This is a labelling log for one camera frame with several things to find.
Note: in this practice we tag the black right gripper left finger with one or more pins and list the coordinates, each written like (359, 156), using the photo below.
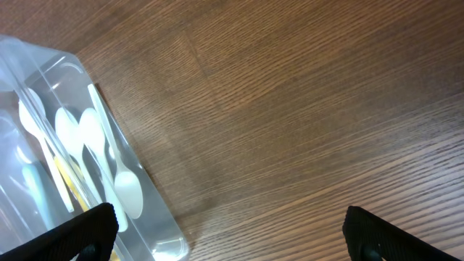
(51, 245)

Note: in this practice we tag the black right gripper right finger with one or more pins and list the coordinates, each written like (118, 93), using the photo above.
(369, 237)

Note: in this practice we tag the yellow plastic spoon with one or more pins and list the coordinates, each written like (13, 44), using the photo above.
(70, 181)

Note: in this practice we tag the white plastic spoon thin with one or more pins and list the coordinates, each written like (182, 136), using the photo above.
(127, 184)

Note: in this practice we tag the light blue plastic fork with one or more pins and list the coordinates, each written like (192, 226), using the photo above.
(37, 191)

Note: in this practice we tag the white plastic spoon thick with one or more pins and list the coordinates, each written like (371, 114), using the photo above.
(94, 139)

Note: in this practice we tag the clear plastic container right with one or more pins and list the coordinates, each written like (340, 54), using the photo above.
(155, 235)

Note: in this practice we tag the clear plastic container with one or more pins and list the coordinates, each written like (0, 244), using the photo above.
(155, 235)
(20, 218)

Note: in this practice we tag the clear plastic container left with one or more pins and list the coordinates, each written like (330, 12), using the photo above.
(20, 218)

